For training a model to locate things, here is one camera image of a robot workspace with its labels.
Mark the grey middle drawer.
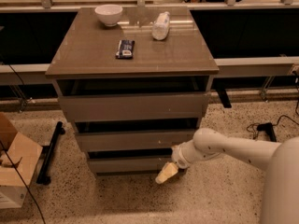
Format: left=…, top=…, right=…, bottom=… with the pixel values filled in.
left=75, top=130, right=195, bottom=152

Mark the grey bottom drawer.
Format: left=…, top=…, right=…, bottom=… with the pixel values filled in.
left=88, top=156, right=171, bottom=174

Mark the black thin left cable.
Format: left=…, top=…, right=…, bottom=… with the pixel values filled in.
left=0, top=54, right=47, bottom=224

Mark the open cardboard box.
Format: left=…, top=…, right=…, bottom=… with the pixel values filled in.
left=0, top=113, right=42, bottom=209

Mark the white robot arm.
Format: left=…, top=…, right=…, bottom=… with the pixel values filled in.
left=156, top=128, right=299, bottom=224

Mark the white bowl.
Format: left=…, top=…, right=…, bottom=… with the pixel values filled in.
left=94, top=4, right=123, bottom=26

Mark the black left stand foot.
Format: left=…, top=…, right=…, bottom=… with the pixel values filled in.
left=36, top=121, right=65, bottom=185

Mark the grey drawer cabinet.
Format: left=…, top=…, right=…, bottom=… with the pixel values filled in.
left=46, top=7, right=219, bottom=163

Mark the grey drawer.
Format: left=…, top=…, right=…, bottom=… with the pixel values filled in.
left=88, top=156, right=171, bottom=174
left=75, top=130, right=195, bottom=152
left=59, top=92, right=209, bottom=122

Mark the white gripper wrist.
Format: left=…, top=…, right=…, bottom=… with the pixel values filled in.
left=155, top=140, right=200, bottom=184

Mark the black stand foot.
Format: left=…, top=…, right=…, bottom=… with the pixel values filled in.
left=36, top=121, right=65, bottom=185
left=257, top=122, right=277, bottom=142

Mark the black tangled cable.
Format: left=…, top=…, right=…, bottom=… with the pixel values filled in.
left=246, top=114, right=299, bottom=140

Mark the black right stand foot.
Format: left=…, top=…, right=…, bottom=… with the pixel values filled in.
left=257, top=122, right=277, bottom=142

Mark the grey top drawer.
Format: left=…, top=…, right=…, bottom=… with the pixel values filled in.
left=59, top=92, right=209, bottom=122

